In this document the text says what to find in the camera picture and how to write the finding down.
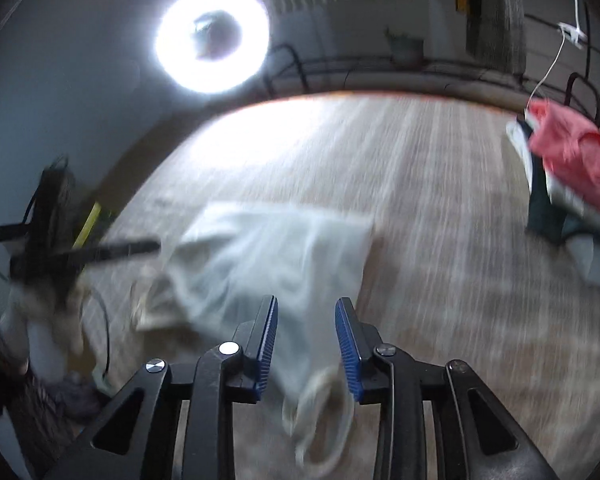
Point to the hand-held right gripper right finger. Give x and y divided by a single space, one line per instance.
347 355

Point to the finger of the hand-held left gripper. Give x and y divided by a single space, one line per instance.
115 250

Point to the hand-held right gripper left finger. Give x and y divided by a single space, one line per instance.
264 350

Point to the white camisole top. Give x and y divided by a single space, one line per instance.
260 270

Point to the person's left hand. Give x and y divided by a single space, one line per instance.
42 330

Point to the yellow and black bag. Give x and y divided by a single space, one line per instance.
55 195

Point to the blue cloth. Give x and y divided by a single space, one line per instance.
82 395

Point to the phone holder on gooseneck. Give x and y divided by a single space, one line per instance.
207 30

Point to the dark folded garment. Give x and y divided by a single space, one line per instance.
545 210

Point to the light grey folded garment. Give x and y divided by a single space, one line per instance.
597 255

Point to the white folded garment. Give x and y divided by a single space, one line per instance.
519 135

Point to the pink folded garment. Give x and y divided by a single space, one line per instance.
575 160

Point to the grey plaid coat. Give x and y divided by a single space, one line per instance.
497 15

